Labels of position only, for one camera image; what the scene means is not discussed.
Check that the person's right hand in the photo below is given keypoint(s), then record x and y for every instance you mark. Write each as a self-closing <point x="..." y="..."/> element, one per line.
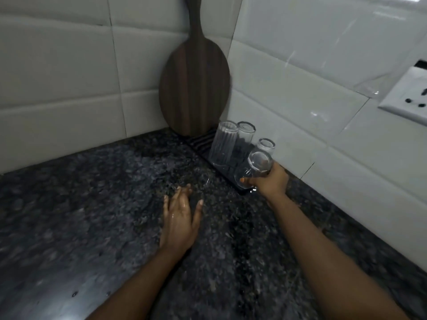
<point x="272" y="183"/>

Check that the person's left hand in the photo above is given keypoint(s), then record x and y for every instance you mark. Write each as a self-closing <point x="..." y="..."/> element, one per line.
<point x="178" y="226"/>

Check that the drinking glass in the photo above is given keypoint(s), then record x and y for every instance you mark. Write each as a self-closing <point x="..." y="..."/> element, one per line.
<point x="223" y="143"/>
<point x="255" y="166"/>
<point x="247" y="131"/>
<point x="266" y="144"/>

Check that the black drying mat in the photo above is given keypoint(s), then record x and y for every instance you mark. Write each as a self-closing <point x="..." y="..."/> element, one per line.
<point x="203" y="143"/>

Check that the person's left forearm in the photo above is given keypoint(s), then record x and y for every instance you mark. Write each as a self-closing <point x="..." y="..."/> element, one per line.
<point x="133" y="286"/>

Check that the person's right forearm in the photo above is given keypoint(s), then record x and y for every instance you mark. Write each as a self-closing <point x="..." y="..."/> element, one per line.
<point x="327" y="256"/>

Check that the round wooden cutting board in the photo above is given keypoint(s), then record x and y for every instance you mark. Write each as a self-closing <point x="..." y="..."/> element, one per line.
<point x="195" y="86"/>

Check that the white wall socket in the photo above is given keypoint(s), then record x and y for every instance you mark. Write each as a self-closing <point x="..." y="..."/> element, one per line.
<point x="407" y="96"/>

